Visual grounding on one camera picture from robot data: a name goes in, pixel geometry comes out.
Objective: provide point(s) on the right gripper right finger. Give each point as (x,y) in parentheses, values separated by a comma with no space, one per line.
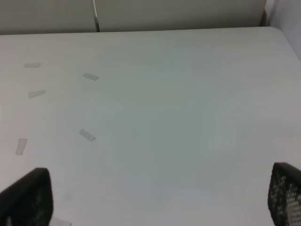
(284,196)

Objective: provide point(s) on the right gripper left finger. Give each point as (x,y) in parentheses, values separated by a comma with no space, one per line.
(28,201)

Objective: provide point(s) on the clear tape piece under shirt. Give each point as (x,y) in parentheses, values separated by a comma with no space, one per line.
(21,146)

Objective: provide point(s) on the clear tape piece right middle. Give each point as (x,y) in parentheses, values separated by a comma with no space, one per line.
(87,135)

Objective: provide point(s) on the clear tape piece inner centre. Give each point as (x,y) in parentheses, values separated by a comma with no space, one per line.
(36,93)

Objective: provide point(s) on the clear tape piece back centre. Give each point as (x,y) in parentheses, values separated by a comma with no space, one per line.
(32,65)

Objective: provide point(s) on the clear tape piece back right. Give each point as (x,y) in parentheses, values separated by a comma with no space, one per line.
(90,76)

